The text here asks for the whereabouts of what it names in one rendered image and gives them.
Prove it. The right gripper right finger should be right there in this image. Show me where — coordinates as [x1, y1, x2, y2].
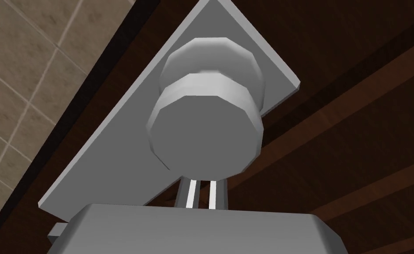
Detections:
[208, 179, 228, 210]

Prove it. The dark brown wooden door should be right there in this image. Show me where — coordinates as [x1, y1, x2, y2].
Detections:
[0, 0, 414, 254]

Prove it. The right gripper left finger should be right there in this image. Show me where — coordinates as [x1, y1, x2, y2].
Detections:
[175, 177, 201, 209]

